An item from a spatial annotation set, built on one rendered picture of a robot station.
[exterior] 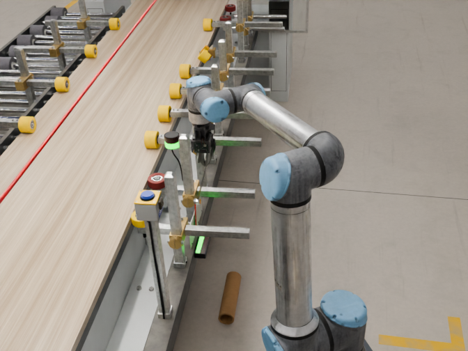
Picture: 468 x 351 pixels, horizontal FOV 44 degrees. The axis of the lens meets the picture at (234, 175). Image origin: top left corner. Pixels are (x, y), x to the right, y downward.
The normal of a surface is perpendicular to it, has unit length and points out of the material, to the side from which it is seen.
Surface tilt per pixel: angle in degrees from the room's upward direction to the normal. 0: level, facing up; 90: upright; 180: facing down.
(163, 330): 0
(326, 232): 0
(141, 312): 0
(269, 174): 82
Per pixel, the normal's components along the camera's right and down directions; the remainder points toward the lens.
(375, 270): -0.04, -0.83
